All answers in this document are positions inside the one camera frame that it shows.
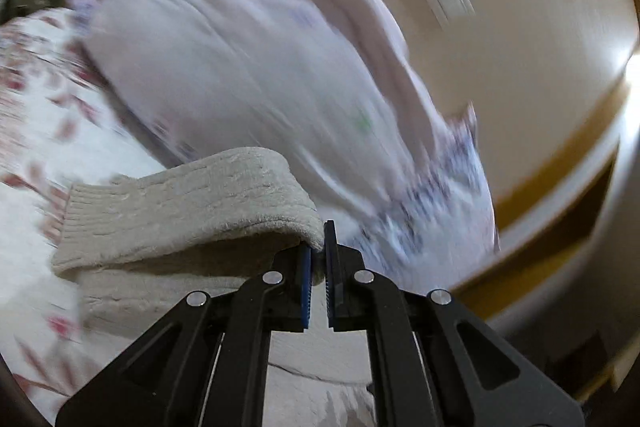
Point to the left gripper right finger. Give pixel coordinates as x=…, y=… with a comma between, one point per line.
x=342, y=263

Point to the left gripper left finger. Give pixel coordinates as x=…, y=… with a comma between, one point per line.
x=291, y=301

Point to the beige knit sweater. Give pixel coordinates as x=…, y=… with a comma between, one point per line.
x=136, y=247

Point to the wooden headboard frame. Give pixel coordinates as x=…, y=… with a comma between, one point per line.
x=552, y=224

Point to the white floral bedspread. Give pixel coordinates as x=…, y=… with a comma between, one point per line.
x=58, y=128

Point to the pink floral pillow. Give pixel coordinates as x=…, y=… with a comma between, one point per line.
x=328, y=85

